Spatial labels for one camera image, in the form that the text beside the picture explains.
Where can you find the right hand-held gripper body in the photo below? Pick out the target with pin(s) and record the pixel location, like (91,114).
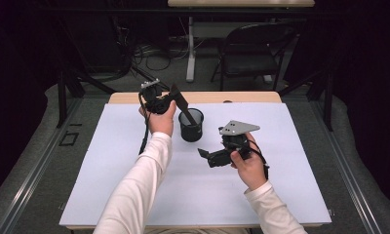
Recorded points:
(237,128)

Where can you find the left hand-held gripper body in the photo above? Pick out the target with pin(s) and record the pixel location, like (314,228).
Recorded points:
(154,100)

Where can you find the brown comb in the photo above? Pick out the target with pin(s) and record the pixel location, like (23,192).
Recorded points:
(182,100)

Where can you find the black mesh pen holder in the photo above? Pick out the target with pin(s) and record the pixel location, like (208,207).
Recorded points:
(190,133)

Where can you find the person's left hand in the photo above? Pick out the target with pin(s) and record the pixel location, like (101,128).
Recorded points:
(160,123)

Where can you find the person's right hand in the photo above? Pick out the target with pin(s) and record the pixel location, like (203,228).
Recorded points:
(251,169)

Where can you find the white desk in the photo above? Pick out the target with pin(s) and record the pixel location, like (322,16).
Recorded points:
(191,48)

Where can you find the white table sheet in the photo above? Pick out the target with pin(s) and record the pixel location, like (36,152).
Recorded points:
(280,182)

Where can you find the black folding chair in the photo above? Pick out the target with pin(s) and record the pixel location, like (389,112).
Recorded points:
(248,61)

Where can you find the black metal stand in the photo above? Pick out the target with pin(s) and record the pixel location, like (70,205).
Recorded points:
(62,97)
(328,97)

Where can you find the aluminium floor rail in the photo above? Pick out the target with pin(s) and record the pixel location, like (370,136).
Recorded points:
(37,162)
(339,169)

